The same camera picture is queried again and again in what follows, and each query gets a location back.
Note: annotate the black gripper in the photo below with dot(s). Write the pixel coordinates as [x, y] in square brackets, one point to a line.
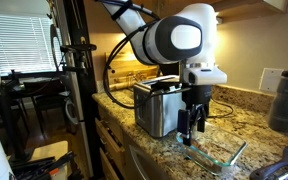
[197, 95]

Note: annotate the stainless steel toaster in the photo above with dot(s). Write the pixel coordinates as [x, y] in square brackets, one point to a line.
[154, 113]

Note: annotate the square glass bowl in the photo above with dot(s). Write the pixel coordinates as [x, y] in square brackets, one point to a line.
[232, 146]

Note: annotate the stainless steel dishwasher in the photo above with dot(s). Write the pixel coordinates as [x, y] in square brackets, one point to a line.
[157, 173]

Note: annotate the wooden cutting board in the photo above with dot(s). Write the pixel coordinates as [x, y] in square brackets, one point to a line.
[127, 71]

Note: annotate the wooden drawer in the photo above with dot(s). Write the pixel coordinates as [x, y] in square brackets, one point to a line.
[112, 146]
[108, 170]

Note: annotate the black water bottle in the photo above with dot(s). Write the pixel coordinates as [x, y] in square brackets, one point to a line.
[284, 103]

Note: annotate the under-cabinet light strip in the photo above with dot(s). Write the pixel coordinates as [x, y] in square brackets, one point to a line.
[219, 20]

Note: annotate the wooden upper cabinet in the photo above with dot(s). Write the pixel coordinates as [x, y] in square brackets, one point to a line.
[250, 6]

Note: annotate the black pole clamp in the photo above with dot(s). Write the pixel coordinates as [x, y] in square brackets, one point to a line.
[79, 47]

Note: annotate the light wooden stool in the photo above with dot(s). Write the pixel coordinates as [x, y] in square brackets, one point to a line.
[49, 150]

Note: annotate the dark dining chair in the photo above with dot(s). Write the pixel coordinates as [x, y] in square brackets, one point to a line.
[47, 100]

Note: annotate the black tripod legs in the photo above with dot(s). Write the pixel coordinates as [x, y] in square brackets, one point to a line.
[34, 166]

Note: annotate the dark dining table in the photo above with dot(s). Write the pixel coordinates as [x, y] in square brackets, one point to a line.
[17, 87]

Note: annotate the black slanted pole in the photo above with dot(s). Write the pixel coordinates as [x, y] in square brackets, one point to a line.
[12, 133]

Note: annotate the white window blinds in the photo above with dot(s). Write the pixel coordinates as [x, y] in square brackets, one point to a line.
[20, 43]

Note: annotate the white wall switch plate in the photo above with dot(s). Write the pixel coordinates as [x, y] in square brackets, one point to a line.
[270, 80]

